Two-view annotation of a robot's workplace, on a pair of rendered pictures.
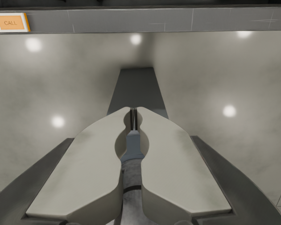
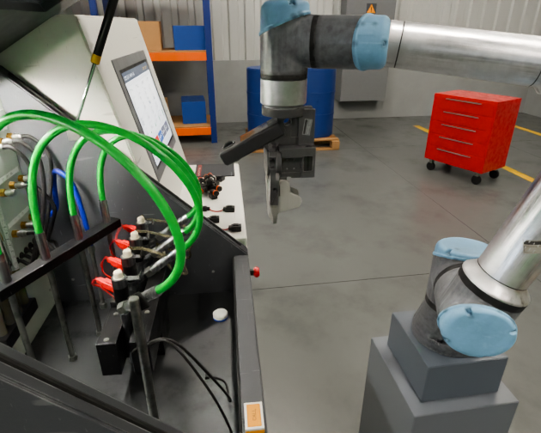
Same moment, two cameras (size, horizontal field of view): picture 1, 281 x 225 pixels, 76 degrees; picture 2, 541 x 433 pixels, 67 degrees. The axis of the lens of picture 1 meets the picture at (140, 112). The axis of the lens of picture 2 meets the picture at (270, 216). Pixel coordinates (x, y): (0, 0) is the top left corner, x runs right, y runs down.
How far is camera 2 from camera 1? 0.72 m
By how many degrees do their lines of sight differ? 65
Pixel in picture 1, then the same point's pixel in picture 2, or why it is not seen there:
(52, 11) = (241, 385)
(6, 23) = (255, 417)
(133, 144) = (408, 357)
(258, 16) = (240, 271)
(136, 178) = (426, 313)
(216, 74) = (331, 403)
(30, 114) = not seen: outside the picture
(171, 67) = not seen: outside the picture
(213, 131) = not seen: hidden behind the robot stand
